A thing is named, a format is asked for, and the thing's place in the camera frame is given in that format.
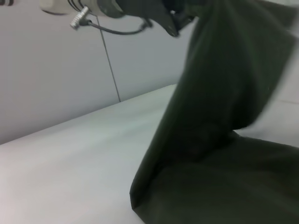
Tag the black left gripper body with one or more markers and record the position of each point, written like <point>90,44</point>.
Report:
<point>149,10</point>

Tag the dark green t-shirt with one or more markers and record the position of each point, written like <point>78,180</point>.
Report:
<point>222,116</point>

